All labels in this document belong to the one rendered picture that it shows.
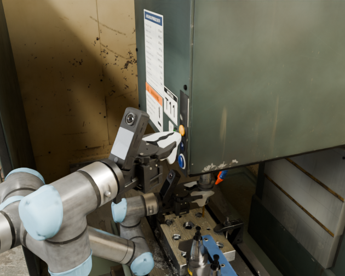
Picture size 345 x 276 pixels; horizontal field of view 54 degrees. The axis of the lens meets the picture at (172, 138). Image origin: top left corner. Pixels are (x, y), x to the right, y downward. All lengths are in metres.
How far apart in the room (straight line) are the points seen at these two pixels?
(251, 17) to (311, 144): 0.39
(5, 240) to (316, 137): 0.74
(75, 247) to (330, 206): 1.02
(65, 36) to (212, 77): 1.35
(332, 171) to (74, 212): 0.99
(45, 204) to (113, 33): 1.54
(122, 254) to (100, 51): 1.23
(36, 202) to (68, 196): 0.05
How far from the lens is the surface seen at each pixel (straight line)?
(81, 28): 1.97
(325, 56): 0.87
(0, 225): 0.68
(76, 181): 0.58
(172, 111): 0.82
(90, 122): 2.12
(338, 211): 1.38
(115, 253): 1.09
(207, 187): 1.23
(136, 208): 1.17
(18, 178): 1.09
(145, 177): 0.66
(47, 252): 0.63
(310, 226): 1.54
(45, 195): 0.56
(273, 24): 0.76
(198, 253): 1.00
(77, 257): 0.63
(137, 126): 0.62
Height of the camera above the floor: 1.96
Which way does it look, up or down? 26 degrees down
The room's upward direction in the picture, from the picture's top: straight up
